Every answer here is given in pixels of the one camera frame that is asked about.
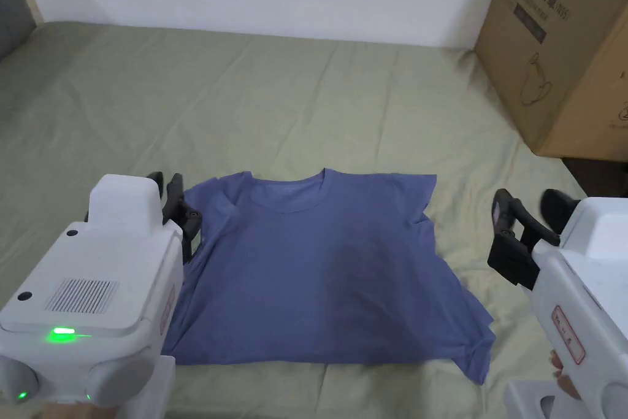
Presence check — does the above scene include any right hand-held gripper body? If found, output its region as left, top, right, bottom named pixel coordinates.
left=487, top=197, right=628, bottom=419

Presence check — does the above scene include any person's left hand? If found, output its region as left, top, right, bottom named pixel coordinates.
left=41, top=400, right=120, bottom=419

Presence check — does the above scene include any blue t-shirt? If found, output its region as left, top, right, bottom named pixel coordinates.
left=161, top=168, right=497, bottom=386

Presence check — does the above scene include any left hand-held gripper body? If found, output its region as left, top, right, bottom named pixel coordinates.
left=0, top=173, right=185, bottom=419

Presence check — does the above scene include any bed with pale green sheet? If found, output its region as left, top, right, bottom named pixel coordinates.
left=0, top=20, right=592, bottom=419

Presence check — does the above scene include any brown cardboard carton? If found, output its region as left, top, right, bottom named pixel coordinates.
left=473, top=0, right=628, bottom=161

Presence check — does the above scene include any grey padded headboard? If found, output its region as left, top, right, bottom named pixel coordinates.
left=0, top=0, right=39, bottom=63

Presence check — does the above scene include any person's right hand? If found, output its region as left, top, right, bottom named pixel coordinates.
left=548, top=348, right=581, bottom=401

